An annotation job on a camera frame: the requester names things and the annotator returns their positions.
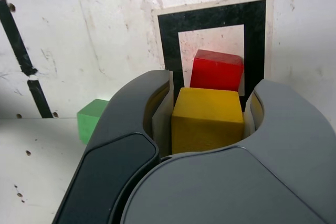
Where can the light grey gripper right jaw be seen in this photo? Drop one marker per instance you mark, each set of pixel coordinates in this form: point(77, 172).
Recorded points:
point(249, 182)

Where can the black tape strip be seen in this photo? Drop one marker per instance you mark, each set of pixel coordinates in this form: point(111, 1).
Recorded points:
point(15, 40)

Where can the green cube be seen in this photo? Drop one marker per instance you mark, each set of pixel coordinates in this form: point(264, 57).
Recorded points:
point(88, 121)

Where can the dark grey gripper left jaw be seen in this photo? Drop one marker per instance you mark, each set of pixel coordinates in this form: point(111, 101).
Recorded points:
point(115, 161)

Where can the red cube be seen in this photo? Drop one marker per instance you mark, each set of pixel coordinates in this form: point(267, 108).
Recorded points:
point(216, 73)

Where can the yellow cube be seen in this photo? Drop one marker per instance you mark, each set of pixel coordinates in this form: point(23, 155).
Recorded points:
point(207, 121)

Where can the black tape square outline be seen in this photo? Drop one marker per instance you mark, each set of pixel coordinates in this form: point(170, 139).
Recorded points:
point(170, 40)

